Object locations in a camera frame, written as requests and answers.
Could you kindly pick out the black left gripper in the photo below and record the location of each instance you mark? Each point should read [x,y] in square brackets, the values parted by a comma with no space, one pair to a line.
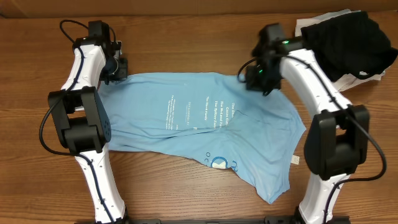
[121,71]

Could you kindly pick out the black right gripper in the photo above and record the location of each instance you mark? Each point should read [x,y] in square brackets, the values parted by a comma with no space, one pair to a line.
[253,85]

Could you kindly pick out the light blue t-shirt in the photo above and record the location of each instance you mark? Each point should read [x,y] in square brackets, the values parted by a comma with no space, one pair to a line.
[211,118]

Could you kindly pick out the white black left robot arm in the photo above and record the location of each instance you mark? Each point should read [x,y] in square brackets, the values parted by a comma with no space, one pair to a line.
[81,121]

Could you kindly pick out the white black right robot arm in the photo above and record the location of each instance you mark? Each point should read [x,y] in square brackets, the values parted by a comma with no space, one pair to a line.
[336,143]

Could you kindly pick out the folded white garment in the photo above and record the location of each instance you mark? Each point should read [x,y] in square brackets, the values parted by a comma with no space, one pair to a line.
[347,81]

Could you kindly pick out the folded black garment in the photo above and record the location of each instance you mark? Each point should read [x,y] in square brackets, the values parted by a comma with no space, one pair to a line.
[349,44]

